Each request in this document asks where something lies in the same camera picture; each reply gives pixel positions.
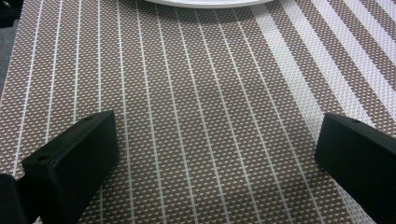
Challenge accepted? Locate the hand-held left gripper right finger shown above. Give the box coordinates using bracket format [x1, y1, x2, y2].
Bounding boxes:
[314, 112, 396, 224]

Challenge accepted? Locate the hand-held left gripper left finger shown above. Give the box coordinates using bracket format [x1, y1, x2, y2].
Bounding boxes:
[18, 110, 120, 224]

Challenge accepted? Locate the brown woven striped placemat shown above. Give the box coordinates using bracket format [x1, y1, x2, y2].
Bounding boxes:
[0, 0, 396, 224]

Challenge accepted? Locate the dark object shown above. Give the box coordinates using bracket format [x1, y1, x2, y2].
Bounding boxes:
[0, 0, 24, 29]

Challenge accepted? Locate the white plate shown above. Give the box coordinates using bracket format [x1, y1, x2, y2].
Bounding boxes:
[143, 0, 275, 9]

